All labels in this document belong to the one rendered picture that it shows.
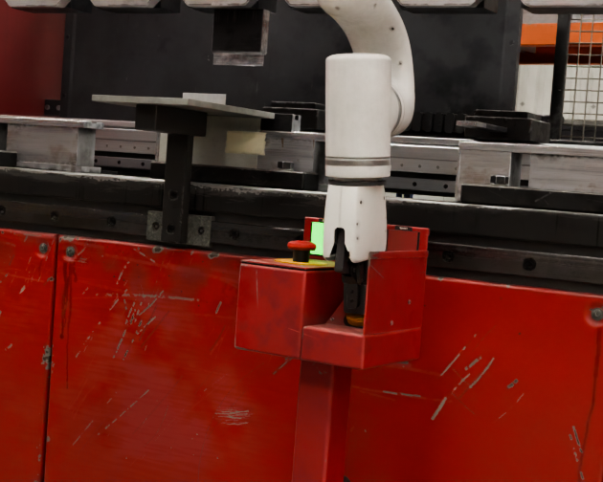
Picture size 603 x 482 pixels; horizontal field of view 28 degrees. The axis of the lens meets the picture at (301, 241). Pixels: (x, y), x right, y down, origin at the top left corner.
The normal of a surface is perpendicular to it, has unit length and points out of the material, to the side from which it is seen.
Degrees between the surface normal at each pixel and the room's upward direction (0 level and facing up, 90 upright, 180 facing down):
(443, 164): 90
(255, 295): 90
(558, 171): 90
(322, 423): 90
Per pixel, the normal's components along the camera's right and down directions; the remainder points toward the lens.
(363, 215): 0.80, 0.07
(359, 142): 0.00, 0.13
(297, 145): -0.47, 0.01
